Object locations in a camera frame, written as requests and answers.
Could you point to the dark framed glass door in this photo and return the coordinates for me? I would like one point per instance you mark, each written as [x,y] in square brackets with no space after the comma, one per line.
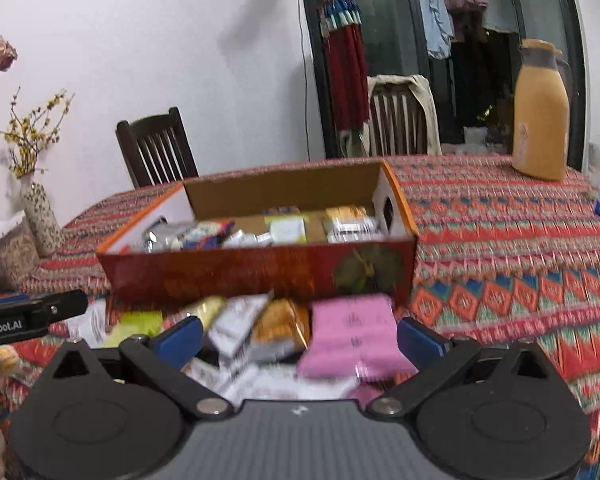
[395,20]

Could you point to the red hanging firecracker decoration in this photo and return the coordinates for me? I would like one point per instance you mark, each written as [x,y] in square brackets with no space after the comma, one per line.
[347,70]

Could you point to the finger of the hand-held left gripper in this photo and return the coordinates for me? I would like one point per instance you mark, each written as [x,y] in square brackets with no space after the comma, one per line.
[65,305]
[5,299]

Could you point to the yellow flower sprigs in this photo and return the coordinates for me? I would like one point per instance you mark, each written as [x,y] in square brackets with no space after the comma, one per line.
[30,130]

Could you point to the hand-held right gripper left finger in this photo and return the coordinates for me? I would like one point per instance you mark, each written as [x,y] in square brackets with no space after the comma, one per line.
[180,337]

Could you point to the orange snack packet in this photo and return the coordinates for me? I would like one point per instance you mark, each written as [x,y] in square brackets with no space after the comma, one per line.
[347,212]
[280,327]

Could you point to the white hanging garment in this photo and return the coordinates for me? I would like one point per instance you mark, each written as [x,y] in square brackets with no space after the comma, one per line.
[500,15]

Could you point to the clear glass cup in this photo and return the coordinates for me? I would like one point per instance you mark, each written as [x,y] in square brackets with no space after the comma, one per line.
[596,160]

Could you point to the light blue hanging garment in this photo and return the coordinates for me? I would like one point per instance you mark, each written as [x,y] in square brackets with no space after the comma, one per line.
[437,15]

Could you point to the orange cardboard box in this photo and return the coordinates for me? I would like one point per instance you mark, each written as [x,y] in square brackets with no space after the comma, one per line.
[260,270]

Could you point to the grey white snack packet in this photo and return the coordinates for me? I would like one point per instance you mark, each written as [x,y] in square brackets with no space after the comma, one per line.
[355,231]

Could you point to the silver blue snack packet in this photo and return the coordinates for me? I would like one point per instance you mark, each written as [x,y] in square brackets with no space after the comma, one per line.
[180,235]

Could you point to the yellow thermos jug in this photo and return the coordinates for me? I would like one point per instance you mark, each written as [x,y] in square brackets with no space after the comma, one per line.
[540,120]

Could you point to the small white green packet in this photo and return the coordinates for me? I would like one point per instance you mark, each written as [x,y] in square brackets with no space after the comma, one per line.
[287,230]

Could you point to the speckled ceramic vase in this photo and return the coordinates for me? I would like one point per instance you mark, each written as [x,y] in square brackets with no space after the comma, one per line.
[42,220]

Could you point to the dark wooden chair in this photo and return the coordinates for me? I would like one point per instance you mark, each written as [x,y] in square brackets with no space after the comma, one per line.
[155,150]

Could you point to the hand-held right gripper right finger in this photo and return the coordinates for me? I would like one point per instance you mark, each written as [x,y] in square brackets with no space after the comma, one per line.
[420,340]

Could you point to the white green snack packet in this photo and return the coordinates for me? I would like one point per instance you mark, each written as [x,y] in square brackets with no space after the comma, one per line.
[135,322]

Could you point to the pink snack packet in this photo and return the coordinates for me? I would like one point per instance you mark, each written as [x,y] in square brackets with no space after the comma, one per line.
[350,335]

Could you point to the wooden chair with beige cloth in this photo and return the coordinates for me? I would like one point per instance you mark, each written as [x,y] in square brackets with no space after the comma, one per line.
[425,105]

